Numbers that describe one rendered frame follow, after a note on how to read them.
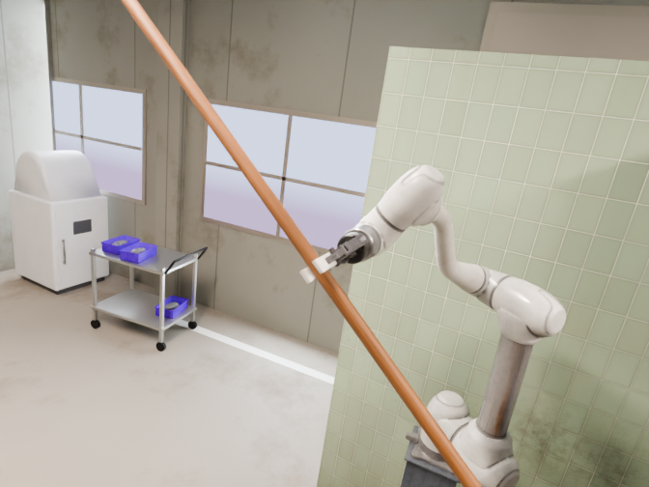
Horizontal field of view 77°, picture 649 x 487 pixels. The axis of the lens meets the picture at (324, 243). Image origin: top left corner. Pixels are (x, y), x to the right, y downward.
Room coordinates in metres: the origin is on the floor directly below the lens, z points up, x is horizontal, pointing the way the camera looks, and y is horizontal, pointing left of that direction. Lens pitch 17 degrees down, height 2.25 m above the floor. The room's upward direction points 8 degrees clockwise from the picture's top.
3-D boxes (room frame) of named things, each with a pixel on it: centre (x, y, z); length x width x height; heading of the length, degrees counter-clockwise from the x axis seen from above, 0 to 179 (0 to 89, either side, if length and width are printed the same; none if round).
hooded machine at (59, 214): (4.41, 3.03, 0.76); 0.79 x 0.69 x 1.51; 69
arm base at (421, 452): (1.40, -0.56, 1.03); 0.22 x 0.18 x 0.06; 69
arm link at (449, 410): (1.38, -0.59, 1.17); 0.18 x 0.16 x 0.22; 31
